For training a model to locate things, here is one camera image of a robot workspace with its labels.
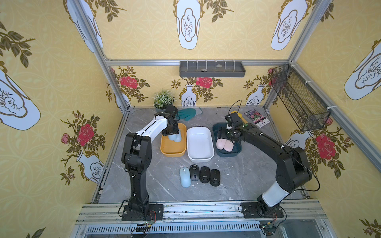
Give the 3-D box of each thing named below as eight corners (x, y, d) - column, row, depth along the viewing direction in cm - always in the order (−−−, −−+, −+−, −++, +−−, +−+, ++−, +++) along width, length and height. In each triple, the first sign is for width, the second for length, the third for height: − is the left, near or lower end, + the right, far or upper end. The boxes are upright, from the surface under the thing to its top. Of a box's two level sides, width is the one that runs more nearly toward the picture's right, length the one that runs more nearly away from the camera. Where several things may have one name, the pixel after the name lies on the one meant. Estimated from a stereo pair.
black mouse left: (189, 181, 86) (189, 179, 83) (189, 166, 91) (189, 164, 89) (199, 181, 86) (199, 179, 83) (199, 166, 91) (199, 164, 89)
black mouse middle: (199, 183, 85) (199, 181, 83) (199, 167, 91) (199, 166, 89) (210, 183, 85) (210, 181, 83) (209, 167, 91) (209, 166, 89)
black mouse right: (210, 186, 84) (210, 184, 82) (209, 170, 90) (209, 168, 87) (220, 186, 84) (221, 184, 82) (218, 170, 90) (219, 168, 87)
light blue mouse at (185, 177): (181, 188, 83) (180, 187, 81) (179, 169, 90) (179, 167, 88) (191, 187, 84) (191, 185, 81) (189, 168, 91) (189, 166, 88)
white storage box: (186, 163, 92) (185, 158, 88) (187, 131, 108) (186, 126, 103) (213, 163, 93) (215, 158, 88) (210, 131, 108) (211, 126, 103)
